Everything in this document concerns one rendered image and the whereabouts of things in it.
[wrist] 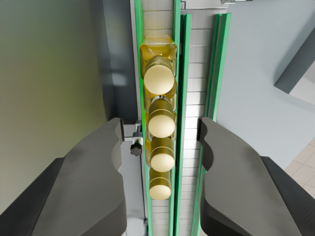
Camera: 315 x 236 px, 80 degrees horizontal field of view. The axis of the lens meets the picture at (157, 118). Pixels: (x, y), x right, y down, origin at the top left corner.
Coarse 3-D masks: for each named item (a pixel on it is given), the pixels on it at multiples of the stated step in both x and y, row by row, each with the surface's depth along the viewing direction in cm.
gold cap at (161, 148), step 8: (152, 144) 28; (160, 144) 27; (168, 144) 27; (152, 152) 26; (160, 152) 25; (168, 152) 26; (152, 160) 26; (160, 160) 26; (168, 160) 26; (160, 168) 26; (168, 168) 26
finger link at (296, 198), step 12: (264, 156) 8; (276, 168) 8; (276, 180) 7; (288, 180) 7; (288, 192) 7; (300, 192) 7; (288, 204) 6; (300, 204) 6; (312, 204) 6; (300, 216) 6; (312, 216) 6; (300, 228) 6; (312, 228) 6
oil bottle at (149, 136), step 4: (148, 116) 32; (176, 116) 33; (176, 120) 33; (176, 124) 33; (176, 128) 33; (148, 132) 32; (176, 132) 34; (148, 136) 33; (152, 136) 32; (172, 136) 32; (176, 136) 34; (148, 140) 34; (172, 140) 33
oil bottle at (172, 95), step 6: (174, 84) 30; (144, 90) 30; (174, 90) 29; (144, 96) 30; (150, 96) 29; (168, 96) 29; (174, 96) 29; (144, 102) 30; (150, 102) 29; (174, 102) 30; (144, 108) 31; (174, 108) 30
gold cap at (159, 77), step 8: (152, 64) 21; (160, 64) 20; (168, 64) 22; (152, 72) 20; (160, 72) 20; (168, 72) 20; (144, 80) 20; (152, 80) 20; (160, 80) 20; (168, 80) 20; (152, 88) 21; (160, 88) 21; (168, 88) 21
